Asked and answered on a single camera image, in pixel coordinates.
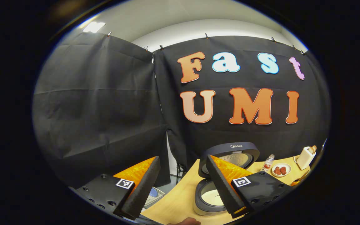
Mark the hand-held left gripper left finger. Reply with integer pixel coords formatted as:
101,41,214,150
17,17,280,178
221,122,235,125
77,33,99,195
68,156,162,221

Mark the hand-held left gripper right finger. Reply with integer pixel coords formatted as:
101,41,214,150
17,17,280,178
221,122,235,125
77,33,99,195
206,155,293,219

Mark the dark grey rice cooker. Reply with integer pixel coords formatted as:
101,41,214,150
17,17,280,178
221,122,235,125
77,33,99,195
193,142,261,217

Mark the black backdrop stand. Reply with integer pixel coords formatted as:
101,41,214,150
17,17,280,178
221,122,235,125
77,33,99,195
176,162,187,184

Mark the clear drink bottle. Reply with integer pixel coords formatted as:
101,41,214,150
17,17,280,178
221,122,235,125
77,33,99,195
261,154,275,172

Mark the white round plate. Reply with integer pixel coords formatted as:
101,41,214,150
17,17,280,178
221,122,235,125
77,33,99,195
271,163,292,178

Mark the white toaster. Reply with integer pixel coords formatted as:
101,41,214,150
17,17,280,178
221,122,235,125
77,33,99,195
296,146,316,170

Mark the black backdrop cloth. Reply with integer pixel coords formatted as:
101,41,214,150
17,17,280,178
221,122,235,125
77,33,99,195
32,31,330,189

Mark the row of backdrop clips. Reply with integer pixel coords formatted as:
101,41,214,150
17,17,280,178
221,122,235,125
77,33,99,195
107,31,307,55

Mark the ceiling light panel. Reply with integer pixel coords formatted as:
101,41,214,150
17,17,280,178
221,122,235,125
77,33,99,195
83,22,106,33

